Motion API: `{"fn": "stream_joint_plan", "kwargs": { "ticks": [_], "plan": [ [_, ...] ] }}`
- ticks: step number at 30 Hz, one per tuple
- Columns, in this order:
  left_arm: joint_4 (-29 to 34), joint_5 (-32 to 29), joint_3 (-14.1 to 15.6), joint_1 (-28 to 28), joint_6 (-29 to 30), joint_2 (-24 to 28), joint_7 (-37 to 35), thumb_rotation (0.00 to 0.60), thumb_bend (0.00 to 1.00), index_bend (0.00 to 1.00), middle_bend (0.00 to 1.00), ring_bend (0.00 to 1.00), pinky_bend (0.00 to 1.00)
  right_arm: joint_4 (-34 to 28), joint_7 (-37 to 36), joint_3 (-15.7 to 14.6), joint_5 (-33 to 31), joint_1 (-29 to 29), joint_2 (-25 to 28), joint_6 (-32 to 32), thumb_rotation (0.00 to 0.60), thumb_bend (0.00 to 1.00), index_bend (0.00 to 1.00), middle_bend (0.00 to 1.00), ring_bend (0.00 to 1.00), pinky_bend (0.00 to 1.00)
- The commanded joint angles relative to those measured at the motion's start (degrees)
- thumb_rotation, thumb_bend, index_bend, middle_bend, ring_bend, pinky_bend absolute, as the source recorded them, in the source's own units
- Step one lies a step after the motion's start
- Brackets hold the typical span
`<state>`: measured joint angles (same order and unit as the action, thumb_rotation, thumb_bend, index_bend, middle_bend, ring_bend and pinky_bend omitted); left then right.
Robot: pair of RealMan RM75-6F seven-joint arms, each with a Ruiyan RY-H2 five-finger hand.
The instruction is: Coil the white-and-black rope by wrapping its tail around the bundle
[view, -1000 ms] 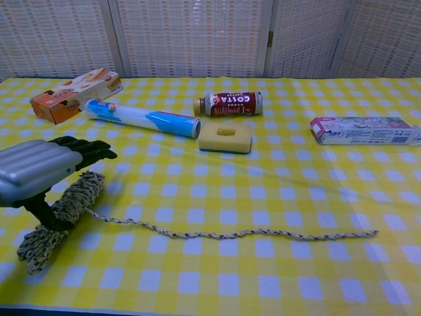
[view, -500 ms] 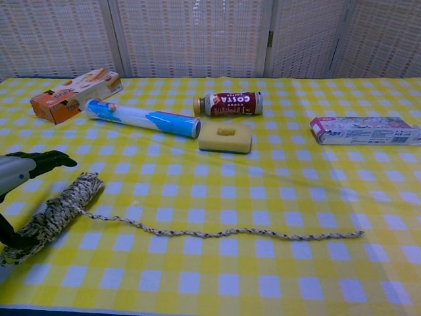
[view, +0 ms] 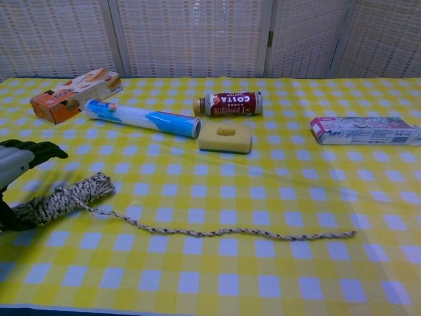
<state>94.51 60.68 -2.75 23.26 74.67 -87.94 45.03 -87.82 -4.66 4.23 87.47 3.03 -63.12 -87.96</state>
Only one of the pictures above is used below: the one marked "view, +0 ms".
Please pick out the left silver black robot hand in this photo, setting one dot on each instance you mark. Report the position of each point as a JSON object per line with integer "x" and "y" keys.
{"x": 14, "y": 163}

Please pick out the blue white plastic wrap roll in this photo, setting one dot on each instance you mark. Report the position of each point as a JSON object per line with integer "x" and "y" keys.
{"x": 138, "y": 118}

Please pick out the yellow checkered tablecloth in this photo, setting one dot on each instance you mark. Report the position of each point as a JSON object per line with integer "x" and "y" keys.
{"x": 230, "y": 263}

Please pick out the orange biscuit box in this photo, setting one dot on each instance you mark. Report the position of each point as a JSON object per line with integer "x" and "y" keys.
{"x": 65, "y": 102}

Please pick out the tan rectangular tape holder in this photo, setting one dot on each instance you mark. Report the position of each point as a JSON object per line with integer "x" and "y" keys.
{"x": 210, "y": 136}

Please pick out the bamboo folding screen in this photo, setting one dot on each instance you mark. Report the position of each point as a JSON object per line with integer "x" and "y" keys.
{"x": 190, "y": 36}

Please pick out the Costa coffee bottle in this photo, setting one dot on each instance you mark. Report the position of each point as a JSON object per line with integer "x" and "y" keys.
{"x": 230, "y": 103}

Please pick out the floral long carton box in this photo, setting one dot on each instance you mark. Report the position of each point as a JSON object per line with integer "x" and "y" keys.
{"x": 361, "y": 131}

